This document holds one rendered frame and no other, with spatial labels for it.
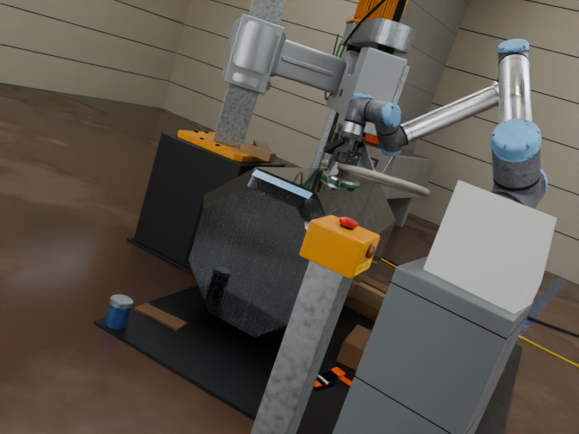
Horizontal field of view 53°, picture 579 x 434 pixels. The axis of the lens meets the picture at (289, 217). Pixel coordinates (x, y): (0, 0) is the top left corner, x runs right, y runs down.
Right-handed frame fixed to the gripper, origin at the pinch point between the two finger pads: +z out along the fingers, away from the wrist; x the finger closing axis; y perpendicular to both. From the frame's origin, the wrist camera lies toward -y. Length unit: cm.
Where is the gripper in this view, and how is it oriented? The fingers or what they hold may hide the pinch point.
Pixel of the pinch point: (333, 181)
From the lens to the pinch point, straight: 242.5
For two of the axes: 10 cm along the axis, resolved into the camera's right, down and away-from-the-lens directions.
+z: -3.0, 9.5, 0.9
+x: 7.7, 1.8, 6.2
